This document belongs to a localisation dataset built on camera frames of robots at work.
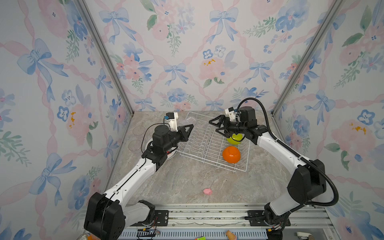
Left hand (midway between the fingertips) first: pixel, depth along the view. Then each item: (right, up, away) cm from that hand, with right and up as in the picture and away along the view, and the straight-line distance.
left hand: (193, 124), depth 72 cm
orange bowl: (+23, -18, +18) cm, 34 cm away
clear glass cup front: (-3, +2, +3) cm, 5 cm away
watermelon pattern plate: (-15, -18, +22) cm, 32 cm away
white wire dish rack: (+7, -11, +23) cm, 26 cm away
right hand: (+10, 0, +7) cm, 12 cm away
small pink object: (+7, -36, +8) cm, 38 cm away
